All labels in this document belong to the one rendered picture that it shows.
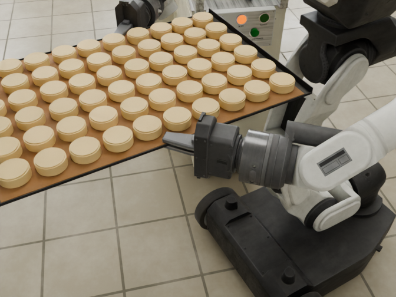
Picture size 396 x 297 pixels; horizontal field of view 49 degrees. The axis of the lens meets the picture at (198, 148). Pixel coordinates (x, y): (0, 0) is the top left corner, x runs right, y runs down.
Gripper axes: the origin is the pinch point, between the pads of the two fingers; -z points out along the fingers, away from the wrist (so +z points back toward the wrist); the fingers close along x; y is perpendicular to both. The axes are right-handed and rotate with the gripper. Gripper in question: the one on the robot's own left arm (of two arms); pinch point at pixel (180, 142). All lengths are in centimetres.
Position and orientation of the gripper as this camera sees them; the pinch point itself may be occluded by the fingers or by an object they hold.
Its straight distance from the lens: 74.0
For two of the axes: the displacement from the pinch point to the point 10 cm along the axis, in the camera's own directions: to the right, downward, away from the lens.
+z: 9.6, 1.9, -2.0
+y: -2.8, 6.5, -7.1
